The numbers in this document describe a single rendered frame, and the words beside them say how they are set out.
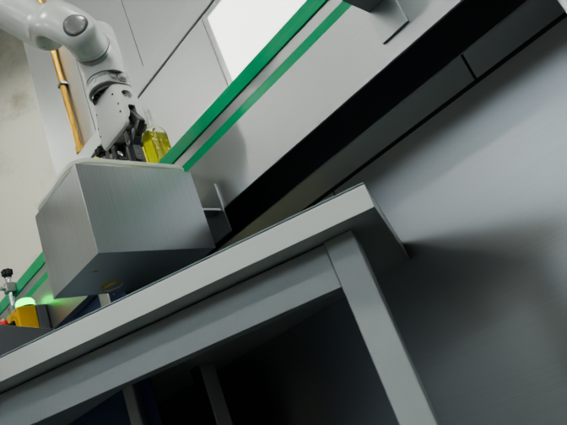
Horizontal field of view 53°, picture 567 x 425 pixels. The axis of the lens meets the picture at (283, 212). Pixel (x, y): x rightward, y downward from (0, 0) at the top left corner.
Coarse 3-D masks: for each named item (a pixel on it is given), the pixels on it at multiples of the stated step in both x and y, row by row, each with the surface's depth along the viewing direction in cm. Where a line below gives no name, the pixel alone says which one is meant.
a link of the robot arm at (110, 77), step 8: (104, 72) 108; (112, 72) 109; (120, 72) 110; (96, 80) 108; (104, 80) 107; (112, 80) 108; (120, 80) 109; (128, 80) 111; (88, 88) 109; (96, 88) 108
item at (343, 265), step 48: (336, 240) 71; (240, 288) 74; (288, 288) 72; (336, 288) 70; (144, 336) 77; (192, 336) 75; (384, 336) 67; (48, 384) 80; (96, 384) 78; (384, 384) 65
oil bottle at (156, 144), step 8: (152, 128) 131; (160, 128) 133; (144, 136) 130; (152, 136) 130; (160, 136) 131; (144, 144) 130; (152, 144) 129; (160, 144) 130; (168, 144) 132; (144, 152) 130; (152, 152) 128; (160, 152) 129; (152, 160) 128
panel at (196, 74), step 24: (216, 0) 136; (192, 48) 142; (216, 48) 136; (168, 72) 150; (192, 72) 142; (216, 72) 136; (144, 96) 157; (168, 96) 150; (192, 96) 142; (216, 96) 136; (168, 120) 149; (192, 120) 142
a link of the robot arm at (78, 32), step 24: (0, 0) 116; (24, 0) 116; (0, 24) 118; (24, 24) 114; (48, 24) 105; (72, 24) 103; (96, 24) 105; (48, 48) 118; (72, 48) 104; (96, 48) 106
